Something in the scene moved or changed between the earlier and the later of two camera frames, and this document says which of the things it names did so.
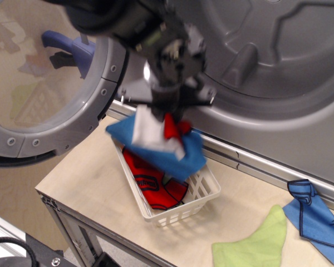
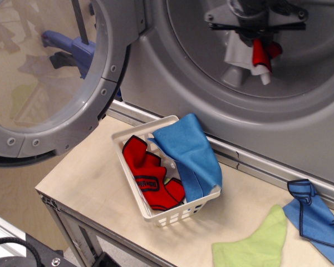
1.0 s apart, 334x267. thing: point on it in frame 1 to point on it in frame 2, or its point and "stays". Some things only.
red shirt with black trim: x=162 y=191 stays
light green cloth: x=264 y=247 stays
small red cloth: x=173 y=130 to x=264 y=51
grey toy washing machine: x=275 y=74 stays
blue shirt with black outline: x=315 y=221 stays
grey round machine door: x=55 y=80 stays
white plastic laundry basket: x=202 y=187 to x=163 y=217
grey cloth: x=148 y=131 to x=239 y=59
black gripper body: x=174 y=100 to x=254 y=19
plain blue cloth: x=163 y=162 to x=200 y=163
